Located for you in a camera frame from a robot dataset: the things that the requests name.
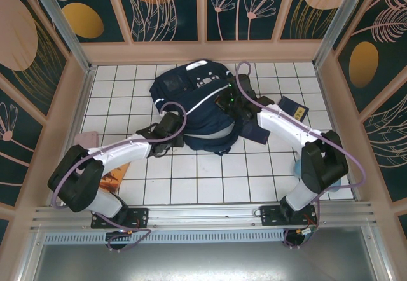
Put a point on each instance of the navy book yellow label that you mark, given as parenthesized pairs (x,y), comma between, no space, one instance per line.
(259,134)
(291,106)

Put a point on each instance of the navy blue backpack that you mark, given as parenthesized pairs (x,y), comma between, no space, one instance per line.
(203,119)

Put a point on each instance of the orange book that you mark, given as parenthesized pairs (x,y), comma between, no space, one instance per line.
(111,179)

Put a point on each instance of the light blue plastic box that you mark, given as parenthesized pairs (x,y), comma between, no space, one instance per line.
(297,168)

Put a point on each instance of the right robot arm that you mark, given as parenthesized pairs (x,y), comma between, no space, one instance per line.
(286,125)

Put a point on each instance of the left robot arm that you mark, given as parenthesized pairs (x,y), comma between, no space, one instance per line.
(121,150)

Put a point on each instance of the grey metal sheet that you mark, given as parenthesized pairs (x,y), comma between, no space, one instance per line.
(203,262)

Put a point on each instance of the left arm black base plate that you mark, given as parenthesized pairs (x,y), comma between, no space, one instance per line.
(140,217)

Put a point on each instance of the aluminium mounting rail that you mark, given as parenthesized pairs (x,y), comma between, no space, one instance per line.
(206,214)

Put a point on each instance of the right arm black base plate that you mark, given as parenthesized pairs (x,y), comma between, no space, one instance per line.
(270,215)

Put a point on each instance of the aluminium frame post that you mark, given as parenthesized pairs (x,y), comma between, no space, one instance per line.
(62,26)
(340,23)

